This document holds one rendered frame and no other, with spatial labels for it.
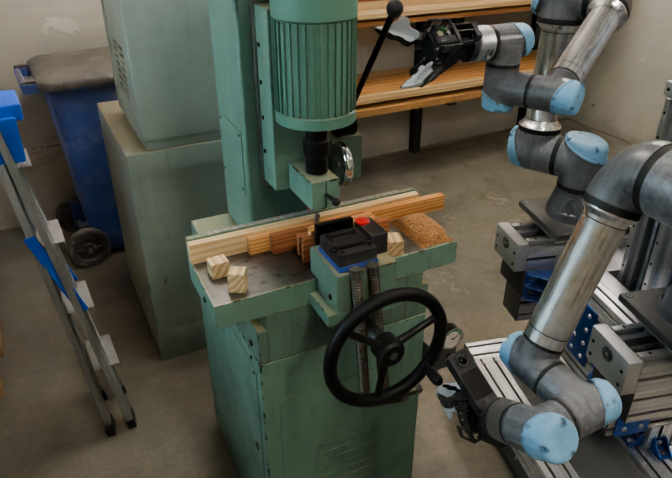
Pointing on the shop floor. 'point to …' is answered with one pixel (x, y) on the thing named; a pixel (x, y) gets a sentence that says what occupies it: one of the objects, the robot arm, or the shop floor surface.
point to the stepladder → (11, 145)
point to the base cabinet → (310, 410)
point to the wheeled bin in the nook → (80, 145)
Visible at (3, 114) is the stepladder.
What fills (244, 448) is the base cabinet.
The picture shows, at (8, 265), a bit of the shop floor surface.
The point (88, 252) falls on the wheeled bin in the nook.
